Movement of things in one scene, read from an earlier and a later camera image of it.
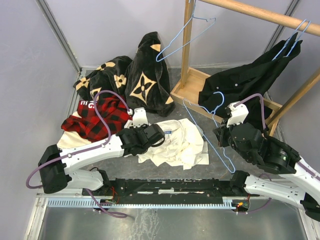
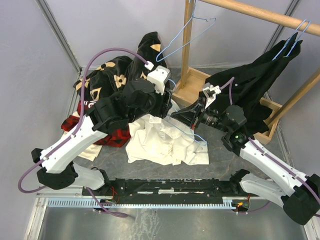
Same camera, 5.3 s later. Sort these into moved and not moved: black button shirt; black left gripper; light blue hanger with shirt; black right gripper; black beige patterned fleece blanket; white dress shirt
Moved: black left gripper; black right gripper
Not moved: black button shirt; light blue hanger with shirt; white dress shirt; black beige patterned fleece blanket
